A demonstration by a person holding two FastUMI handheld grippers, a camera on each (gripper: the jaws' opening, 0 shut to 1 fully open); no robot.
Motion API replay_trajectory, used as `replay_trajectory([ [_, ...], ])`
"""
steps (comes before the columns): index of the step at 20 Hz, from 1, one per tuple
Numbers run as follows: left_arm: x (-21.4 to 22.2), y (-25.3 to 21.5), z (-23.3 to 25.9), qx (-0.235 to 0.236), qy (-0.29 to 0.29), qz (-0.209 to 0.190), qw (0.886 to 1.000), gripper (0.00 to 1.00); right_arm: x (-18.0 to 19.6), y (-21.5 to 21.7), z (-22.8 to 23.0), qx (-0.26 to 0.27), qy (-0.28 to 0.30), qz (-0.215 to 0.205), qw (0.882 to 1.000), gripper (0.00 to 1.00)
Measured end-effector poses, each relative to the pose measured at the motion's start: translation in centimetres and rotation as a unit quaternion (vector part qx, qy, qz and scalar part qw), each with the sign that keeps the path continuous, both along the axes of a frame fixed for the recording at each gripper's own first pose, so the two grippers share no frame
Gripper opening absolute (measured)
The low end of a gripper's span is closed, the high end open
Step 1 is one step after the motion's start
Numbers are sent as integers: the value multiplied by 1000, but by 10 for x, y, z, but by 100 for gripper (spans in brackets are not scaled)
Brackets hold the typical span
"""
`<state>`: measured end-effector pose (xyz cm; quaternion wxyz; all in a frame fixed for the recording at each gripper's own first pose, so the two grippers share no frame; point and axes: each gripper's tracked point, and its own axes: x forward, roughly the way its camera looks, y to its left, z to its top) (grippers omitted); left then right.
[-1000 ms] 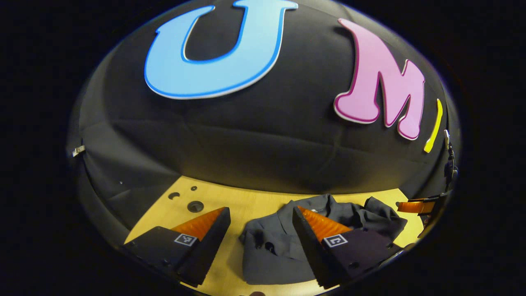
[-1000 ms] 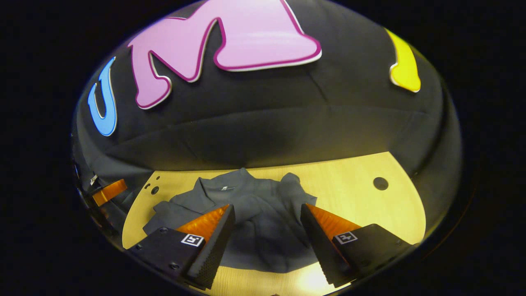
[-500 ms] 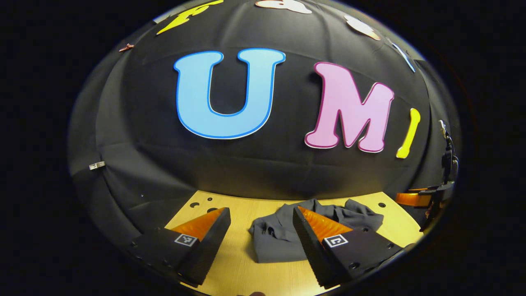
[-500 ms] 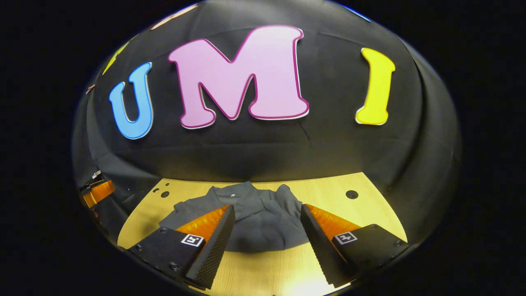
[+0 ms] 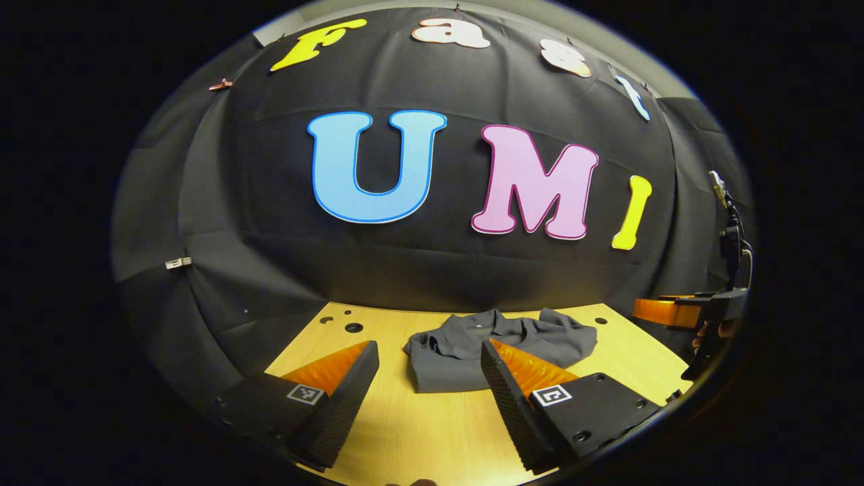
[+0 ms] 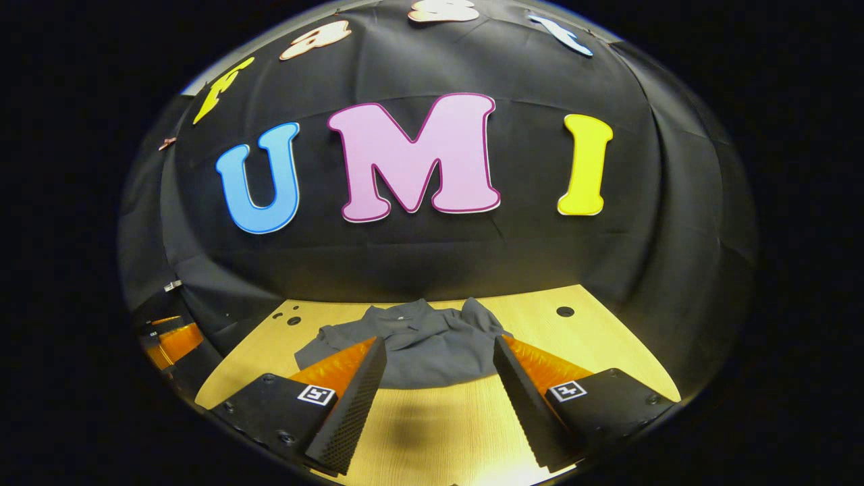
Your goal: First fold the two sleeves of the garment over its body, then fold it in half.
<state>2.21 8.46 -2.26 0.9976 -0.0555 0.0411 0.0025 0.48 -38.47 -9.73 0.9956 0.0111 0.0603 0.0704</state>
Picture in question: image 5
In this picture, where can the black backdrop cloth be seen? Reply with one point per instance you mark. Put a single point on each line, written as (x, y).
(439, 270)

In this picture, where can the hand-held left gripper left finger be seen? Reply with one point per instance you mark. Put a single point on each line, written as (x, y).
(344, 405)

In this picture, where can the grey long-sleeved shirt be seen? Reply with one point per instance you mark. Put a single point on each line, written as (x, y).
(452, 351)

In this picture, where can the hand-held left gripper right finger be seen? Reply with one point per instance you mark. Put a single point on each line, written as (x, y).
(509, 405)

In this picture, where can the small white cloth tag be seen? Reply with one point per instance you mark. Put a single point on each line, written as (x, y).
(179, 262)

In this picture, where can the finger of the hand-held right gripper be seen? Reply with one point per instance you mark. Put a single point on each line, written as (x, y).
(658, 312)

